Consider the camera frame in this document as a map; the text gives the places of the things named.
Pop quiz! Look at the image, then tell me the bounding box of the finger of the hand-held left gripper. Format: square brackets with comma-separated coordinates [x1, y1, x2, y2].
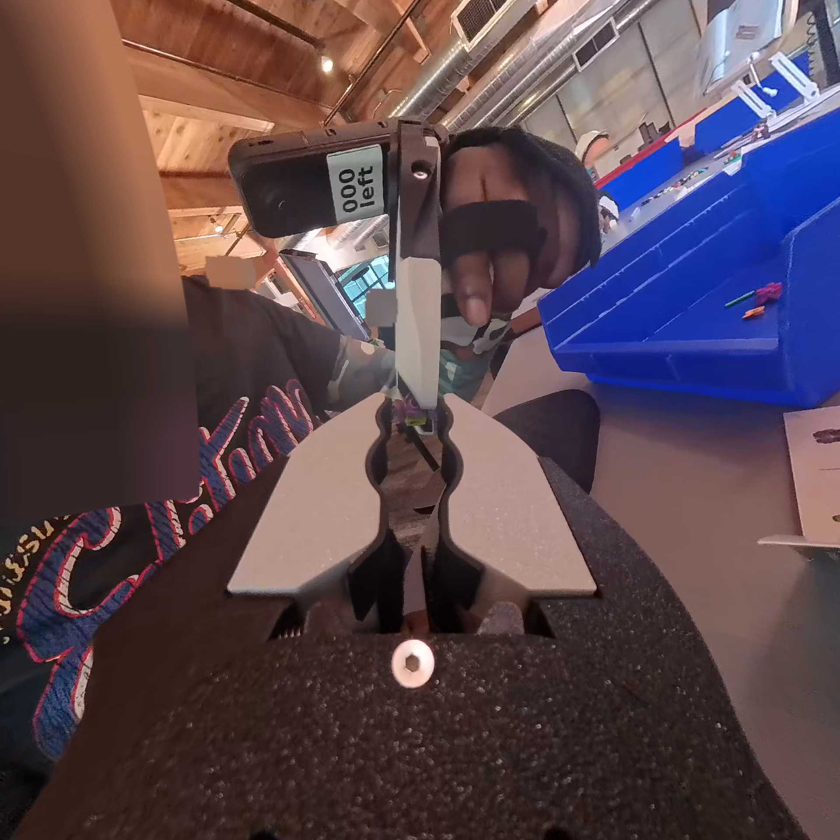
[392, 256, 424, 408]
[420, 256, 450, 410]

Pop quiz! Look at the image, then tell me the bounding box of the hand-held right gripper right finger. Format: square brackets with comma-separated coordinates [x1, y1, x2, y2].
[427, 392, 599, 624]

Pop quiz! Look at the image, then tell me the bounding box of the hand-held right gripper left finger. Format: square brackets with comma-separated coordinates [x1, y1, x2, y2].
[226, 392, 399, 624]

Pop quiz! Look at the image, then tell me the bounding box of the person's left forearm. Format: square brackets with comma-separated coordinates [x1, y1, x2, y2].
[326, 300, 542, 405]

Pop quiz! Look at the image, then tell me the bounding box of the grey desk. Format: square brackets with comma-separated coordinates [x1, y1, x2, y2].
[483, 329, 840, 840]

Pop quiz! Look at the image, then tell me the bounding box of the person's left hand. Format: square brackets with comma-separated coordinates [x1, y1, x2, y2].
[440, 125, 585, 329]

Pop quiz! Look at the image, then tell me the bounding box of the black wrist rest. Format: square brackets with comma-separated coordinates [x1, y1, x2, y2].
[493, 389, 603, 494]

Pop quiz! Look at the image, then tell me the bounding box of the blue storage bin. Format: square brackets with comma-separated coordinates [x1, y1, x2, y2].
[539, 108, 840, 408]
[602, 138, 686, 211]

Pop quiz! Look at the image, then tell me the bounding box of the instruction booklet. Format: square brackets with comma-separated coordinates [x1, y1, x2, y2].
[759, 405, 840, 552]

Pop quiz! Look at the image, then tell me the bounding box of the pile of toy brick pieces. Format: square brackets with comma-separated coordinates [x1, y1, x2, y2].
[725, 281, 786, 321]

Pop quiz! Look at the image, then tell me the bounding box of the silver ceiling air duct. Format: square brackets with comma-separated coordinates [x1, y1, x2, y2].
[388, 0, 618, 126]

